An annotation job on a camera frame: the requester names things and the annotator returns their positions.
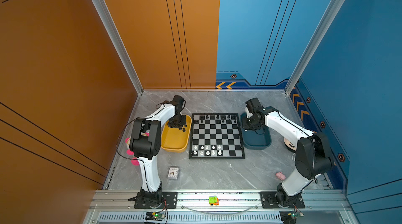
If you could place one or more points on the right green circuit board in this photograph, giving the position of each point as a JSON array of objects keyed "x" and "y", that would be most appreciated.
[{"x": 290, "y": 217}]

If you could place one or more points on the green orange toy car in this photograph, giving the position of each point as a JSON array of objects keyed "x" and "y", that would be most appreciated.
[{"x": 213, "y": 201}]

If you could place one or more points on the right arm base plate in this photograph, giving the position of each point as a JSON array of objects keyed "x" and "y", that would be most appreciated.
[{"x": 267, "y": 199}]

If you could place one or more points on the pink plush pig toy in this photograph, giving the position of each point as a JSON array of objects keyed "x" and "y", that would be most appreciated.
[{"x": 291, "y": 145}]

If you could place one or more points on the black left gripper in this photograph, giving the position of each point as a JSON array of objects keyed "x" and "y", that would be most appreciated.
[{"x": 170, "y": 124}]

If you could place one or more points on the aluminium front rail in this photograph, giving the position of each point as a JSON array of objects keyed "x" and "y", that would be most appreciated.
[{"x": 229, "y": 200}]

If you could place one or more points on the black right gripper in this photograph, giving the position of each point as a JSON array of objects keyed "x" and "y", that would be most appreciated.
[{"x": 245, "y": 127}]

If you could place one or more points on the left green circuit board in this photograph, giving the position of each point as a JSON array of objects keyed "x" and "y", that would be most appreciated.
[{"x": 154, "y": 217}]

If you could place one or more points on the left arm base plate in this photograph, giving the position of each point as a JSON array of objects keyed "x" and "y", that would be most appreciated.
[{"x": 170, "y": 198}]

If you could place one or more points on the small clear alarm clock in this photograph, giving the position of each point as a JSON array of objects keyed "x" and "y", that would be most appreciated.
[{"x": 173, "y": 173}]

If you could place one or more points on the small pink eraser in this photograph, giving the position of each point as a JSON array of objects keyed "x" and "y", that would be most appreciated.
[{"x": 280, "y": 176}]

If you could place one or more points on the green circuit board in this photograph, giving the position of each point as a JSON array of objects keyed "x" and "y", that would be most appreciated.
[
  {"x": 154, "y": 217},
  {"x": 290, "y": 217}
]

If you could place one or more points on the dark teal plastic tray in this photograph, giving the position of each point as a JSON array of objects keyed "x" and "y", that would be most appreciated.
[{"x": 255, "y": 140}]

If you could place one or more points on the black white chessboard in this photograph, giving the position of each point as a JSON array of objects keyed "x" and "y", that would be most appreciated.
[{"x": 216, "y": 136}]

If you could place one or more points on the pink green plush toy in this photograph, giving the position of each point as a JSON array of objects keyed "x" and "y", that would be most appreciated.
[{"x": 132, "y": 155}]

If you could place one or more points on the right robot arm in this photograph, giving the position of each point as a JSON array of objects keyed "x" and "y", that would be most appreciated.
[{"x": 312, "y": 156}]

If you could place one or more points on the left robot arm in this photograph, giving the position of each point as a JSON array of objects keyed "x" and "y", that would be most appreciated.
[{"x": 153, "y": 124}]

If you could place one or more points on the yellow plastic tray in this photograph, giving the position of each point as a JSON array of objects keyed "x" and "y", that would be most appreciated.
[{"x": 175, "y": 139}]

